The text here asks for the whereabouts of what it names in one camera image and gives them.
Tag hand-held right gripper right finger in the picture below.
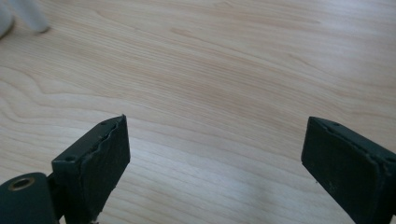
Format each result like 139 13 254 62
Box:
300 116 396 224

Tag white cup with handle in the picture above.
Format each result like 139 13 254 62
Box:
0 0 51 40

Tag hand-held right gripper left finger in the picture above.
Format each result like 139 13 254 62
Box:
50 114 132 224

